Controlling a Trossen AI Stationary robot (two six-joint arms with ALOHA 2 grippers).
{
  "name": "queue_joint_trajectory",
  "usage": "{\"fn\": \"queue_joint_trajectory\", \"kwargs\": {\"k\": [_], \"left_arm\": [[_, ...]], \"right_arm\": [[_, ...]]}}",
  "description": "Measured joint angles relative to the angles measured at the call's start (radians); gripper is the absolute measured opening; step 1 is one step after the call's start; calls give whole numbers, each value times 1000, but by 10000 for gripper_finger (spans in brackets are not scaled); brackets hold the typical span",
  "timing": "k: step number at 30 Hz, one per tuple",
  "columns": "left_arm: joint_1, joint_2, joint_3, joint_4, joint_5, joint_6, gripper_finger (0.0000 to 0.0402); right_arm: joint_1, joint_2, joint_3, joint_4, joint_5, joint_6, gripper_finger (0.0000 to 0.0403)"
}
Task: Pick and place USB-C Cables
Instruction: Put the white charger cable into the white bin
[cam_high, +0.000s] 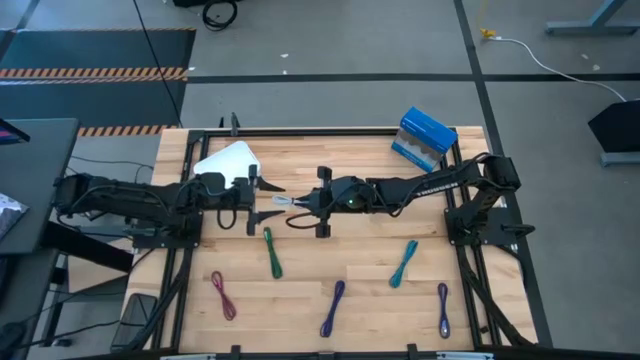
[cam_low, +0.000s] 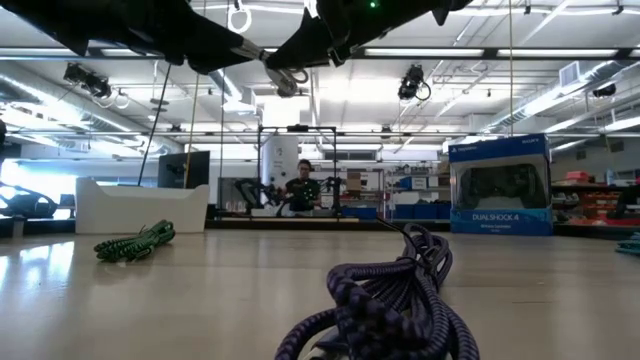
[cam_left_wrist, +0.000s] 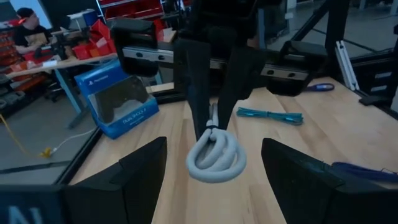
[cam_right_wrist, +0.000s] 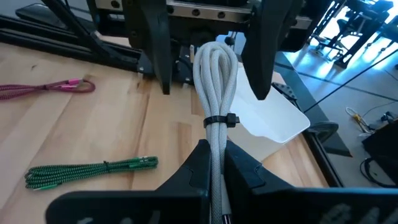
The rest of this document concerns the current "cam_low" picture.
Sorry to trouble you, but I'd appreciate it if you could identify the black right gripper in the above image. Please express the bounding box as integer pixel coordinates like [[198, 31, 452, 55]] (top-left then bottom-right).
[[264, 0, 474, 71]]

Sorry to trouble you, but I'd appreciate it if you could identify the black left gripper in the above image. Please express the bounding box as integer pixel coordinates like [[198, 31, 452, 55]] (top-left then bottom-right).
[[0, 0, 264, 76]]

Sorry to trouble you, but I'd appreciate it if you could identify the green braided USB-C cable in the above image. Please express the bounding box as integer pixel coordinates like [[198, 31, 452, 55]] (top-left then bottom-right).
[[93, 219, 177, 264]]

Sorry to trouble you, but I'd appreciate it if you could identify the purple braided USB-C cable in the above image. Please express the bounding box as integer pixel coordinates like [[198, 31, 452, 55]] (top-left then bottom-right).
[[273, 221, 482, 360]]

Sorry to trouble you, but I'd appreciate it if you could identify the teal braided USB-C cable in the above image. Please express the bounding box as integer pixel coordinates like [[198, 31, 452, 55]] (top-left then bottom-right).
[[615, 231, 640, 257]]

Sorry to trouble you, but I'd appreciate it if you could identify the white cylindrical tank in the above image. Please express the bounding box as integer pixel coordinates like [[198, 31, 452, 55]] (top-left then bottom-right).
[[260, 135, 301, 190]]

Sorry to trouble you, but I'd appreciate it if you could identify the black monitor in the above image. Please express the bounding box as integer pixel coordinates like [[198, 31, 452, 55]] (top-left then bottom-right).
[[157, 150, 212, 191]]

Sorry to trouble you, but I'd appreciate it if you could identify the person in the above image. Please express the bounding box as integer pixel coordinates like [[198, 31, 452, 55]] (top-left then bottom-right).
[[281, 158, 324, 215]]

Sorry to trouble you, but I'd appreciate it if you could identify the blue storage bin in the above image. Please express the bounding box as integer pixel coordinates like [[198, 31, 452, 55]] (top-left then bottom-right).
[[393, 201, 452, 221], [341, 205, 379, 221]]

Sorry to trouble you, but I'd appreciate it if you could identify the white plastic bin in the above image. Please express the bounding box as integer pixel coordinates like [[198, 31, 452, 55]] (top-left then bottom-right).
[[74, 177, 211, 236]]

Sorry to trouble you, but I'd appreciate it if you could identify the black curved machine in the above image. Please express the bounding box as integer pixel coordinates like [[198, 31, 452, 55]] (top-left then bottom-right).
[[0, 181, 60, 220]]

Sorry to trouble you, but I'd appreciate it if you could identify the blue DualShock 4 controller box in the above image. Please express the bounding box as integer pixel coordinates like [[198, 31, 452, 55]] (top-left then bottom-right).
[[447, 133, 554, 238]]

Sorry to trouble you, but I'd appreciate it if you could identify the shelf with red bins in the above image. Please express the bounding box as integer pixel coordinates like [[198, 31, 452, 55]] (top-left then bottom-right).
[[551, 169, 640, 227]]

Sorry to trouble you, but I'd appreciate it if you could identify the white cable loop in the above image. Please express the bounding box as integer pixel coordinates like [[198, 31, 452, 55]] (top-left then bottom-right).
[[226, 0, 253, 36]]

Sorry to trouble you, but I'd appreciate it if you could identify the black hanging cable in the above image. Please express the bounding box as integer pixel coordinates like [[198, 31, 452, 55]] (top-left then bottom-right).
[[136, 63, 173, 188]]

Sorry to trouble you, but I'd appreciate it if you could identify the black overhead mounted camera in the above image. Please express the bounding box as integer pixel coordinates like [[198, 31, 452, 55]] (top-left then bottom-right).
[[397, 63, 433, 102], [62, 61, 113, 100]]

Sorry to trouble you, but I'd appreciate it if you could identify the black metal robot station frame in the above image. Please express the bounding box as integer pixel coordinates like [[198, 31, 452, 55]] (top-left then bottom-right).
[[256, 124, 340, 218]]

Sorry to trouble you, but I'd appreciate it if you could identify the black aluminium table frame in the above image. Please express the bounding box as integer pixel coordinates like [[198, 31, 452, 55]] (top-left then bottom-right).
[[0, 215, 452, 239]]

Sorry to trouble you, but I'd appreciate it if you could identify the black overhead frame beam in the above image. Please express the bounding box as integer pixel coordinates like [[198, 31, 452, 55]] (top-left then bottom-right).
[[0, 45, 640, 62]]

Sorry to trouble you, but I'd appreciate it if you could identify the thin hanging cord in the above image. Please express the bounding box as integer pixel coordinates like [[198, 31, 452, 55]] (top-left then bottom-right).
[[507, 0, 515, 137]]

